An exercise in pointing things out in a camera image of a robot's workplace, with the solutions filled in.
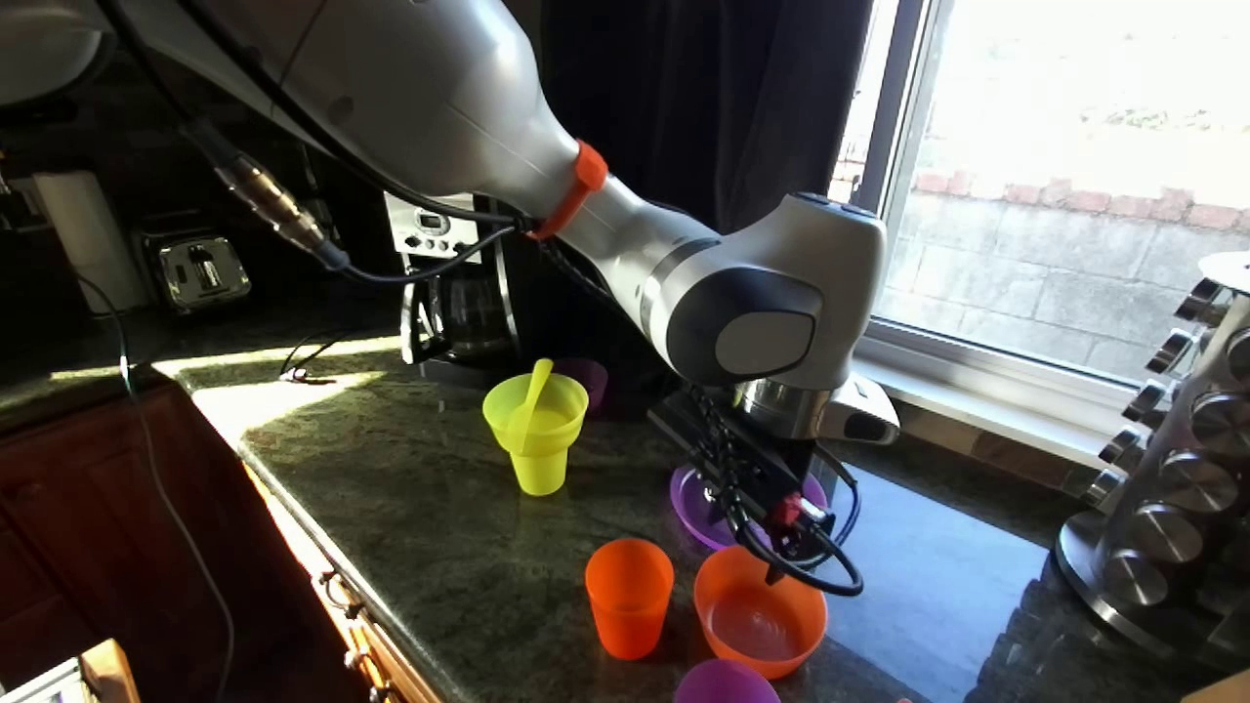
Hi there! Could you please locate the window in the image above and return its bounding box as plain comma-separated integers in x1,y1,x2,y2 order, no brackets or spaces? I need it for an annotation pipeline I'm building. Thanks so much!
830,0,1250,461

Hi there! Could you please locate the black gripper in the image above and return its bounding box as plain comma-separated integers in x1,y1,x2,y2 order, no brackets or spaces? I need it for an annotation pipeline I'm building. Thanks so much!
643,388,834,541

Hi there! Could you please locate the wooden cabinet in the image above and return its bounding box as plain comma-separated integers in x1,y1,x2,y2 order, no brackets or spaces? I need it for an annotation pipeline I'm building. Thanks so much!
0,375,445,703

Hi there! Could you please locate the yellow-green cup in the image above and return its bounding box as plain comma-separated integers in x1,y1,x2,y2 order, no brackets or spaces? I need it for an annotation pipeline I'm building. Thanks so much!
501,422,576,502

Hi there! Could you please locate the black camera cable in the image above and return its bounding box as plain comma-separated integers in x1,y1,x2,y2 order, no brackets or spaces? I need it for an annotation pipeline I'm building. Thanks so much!
675,388,869,602

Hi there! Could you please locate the small purple bowl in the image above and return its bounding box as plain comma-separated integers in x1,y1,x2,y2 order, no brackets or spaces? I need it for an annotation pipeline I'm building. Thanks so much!
563,354,617,409

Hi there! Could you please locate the chrome spice rack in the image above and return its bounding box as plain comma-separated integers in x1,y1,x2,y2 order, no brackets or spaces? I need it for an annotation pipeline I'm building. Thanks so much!
1050,250,1250,676

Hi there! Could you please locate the metal wall outlet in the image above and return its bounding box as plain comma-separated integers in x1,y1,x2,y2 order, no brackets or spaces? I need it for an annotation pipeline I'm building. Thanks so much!
135,230,255,319

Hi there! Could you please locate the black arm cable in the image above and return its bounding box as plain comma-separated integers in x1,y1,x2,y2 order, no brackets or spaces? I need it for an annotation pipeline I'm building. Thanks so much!
100,0,537,288

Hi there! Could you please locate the purple plastic bowl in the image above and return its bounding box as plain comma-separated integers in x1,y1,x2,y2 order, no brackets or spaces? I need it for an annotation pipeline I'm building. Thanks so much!
662,461,834,554

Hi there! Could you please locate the orange bowl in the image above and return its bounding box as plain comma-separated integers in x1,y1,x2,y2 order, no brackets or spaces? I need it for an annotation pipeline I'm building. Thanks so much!
686,543,830,683

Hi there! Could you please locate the yellow-green bowl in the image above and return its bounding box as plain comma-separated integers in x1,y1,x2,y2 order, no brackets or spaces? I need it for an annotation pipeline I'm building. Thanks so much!
480,373,592,461

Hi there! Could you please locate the stainless steel coffee maker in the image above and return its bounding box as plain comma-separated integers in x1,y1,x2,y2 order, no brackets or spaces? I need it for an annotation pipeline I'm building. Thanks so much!
380,192,530,373

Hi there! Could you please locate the glass coffee carafe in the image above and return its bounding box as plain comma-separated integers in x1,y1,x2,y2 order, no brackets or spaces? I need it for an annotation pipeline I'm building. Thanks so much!
407,266,524,368

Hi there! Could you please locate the orange cup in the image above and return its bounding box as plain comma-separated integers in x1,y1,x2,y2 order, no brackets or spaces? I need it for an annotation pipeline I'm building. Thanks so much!
582,537,678,663

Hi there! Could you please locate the yellow spoon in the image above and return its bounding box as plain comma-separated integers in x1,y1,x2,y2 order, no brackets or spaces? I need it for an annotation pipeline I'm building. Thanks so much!
517,354,557,426

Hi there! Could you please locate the purple cup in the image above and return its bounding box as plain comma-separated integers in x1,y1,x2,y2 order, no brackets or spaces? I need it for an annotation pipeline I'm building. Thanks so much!
668,657,786,703

